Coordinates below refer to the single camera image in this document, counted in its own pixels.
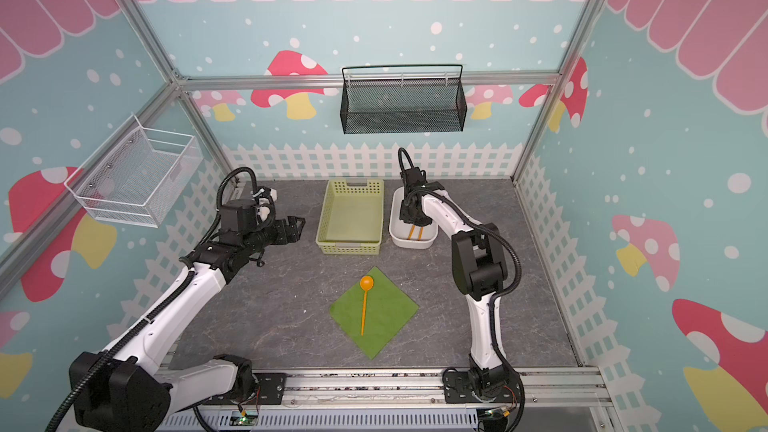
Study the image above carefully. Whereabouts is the orange plastic spoon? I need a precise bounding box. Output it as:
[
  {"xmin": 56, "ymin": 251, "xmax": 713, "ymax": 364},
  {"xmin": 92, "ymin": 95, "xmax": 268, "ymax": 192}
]
[{"xmin": 359, "ymin": 275, "xmax": 374, "ymax": 336}]

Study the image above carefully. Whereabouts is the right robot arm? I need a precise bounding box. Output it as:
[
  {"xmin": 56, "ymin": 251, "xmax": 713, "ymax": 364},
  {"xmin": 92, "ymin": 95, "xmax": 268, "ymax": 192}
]
[{"xmin": 397, "ymin": 147, "xmax": 524, "ymax": 405}]

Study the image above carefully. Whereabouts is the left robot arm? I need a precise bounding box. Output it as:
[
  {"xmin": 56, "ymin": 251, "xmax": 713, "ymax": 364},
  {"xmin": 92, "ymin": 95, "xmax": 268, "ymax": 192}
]
[{"xmin": 46, "ymin": 167, "xmax": 306, "ymax": 431}]

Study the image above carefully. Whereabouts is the green paper napkin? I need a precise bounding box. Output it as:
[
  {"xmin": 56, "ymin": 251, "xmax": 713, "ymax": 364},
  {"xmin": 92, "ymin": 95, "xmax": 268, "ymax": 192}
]
[{"xmin": 329, "ymin": 267, "xmax": 419, "ymax": 360}]

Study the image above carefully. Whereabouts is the white plastic tub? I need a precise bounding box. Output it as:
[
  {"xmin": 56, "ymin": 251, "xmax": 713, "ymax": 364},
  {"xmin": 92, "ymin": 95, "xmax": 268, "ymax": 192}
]
[{"xmin": 388, "ymin": 187, "xmax": 439, "ymax": 250}]

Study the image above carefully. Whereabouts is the green perforated plastic basket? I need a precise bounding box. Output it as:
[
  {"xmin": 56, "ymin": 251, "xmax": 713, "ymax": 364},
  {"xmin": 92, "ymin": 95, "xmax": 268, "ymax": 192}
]
[{"xmin": 315, "ymin": 178, "xmax": 385, "ymax": 255}]

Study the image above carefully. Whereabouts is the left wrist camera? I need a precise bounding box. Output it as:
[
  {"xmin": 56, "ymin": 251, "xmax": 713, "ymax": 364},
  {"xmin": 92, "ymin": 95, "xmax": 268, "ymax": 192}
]
[{"xmin": 252, "ymin": 186, "xmax": 277, "ymax": 223}]

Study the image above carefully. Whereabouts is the black wire mesh basket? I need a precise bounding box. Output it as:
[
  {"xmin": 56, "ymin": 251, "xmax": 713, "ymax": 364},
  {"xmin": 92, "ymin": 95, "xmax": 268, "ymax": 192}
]
[{"xmin": 340, "ymin": 64, "xmax": 468, "ymax": 134}]

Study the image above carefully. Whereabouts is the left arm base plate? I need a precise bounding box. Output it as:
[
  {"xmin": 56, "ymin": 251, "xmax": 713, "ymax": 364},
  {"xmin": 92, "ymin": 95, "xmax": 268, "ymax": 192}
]
[{"xmin": 203, "ymin": 372, "xmax": 287, "ymax": 406}]

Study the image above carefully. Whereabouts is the white wire mesh basket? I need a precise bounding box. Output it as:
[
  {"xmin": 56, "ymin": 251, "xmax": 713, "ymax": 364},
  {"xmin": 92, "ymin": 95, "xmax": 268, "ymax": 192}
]
[{"xmin": 64, "ymin": 116, "xmax": 203, "ymax": 228}]

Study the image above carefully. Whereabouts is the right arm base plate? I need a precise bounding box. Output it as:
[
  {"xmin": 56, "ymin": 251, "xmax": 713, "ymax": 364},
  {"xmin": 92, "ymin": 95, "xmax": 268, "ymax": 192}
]
[{"xmin": 441, "ymin": 367, "xmax": 525, "ymax": 404}]

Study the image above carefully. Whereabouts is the aluminium mounting rail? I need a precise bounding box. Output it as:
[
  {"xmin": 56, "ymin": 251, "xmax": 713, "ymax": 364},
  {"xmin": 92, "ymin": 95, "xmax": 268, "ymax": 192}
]
[{"xmin": 113, "ymin": 365, "xmax": 619, "ymax": 432}]

